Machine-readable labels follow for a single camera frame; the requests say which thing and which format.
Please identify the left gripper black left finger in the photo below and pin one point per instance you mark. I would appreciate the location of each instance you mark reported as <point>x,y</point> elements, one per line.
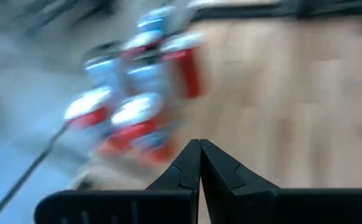
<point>121,208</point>

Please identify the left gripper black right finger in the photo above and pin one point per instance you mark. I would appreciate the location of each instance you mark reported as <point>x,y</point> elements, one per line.
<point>293,208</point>

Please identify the white Celsius can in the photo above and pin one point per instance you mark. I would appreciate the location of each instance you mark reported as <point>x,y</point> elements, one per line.
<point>144,76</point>
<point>101,67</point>

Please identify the black metal shelf end frame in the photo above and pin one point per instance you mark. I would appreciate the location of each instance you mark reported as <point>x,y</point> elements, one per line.
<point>25,174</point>

